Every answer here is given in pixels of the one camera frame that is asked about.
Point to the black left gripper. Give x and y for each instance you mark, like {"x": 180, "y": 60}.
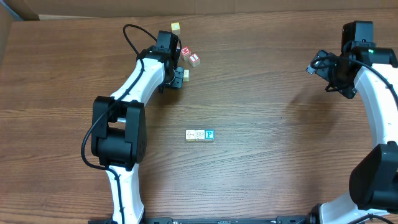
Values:
{"x": 178, "y": 77}

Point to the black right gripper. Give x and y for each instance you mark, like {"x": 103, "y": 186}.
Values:
{"x": 347, "y": 90}

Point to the wooden block with turtle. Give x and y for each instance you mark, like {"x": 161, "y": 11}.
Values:
{"x": 186, "y": 75}

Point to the wooden block with umbrella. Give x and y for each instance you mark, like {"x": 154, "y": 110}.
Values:
{"x": 190, "y": 135}

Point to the wooden block with pretzel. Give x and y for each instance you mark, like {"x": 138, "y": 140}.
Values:
{"x": 200, "y": 135}

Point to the wooden block blue letter P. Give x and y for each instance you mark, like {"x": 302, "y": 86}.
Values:
{"x": 209, "y": 135}

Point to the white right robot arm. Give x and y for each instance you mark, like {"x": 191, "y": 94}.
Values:
{"x": 372, "y": 73}

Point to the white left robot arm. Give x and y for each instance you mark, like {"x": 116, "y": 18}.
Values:
{"x": 118, "y": 136}

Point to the wooden block red letter I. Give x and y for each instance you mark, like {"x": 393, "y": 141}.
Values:
{"x": 194, "y": 60}

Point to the wooden block red letter M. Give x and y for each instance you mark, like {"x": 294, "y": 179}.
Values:
{"x": 186, "y": 53}

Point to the far wooden block yellow top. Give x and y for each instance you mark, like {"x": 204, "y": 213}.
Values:
{"x": 175, "y": 28}

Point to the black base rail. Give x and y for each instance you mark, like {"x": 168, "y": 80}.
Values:
{"x": 278, "y": 220}

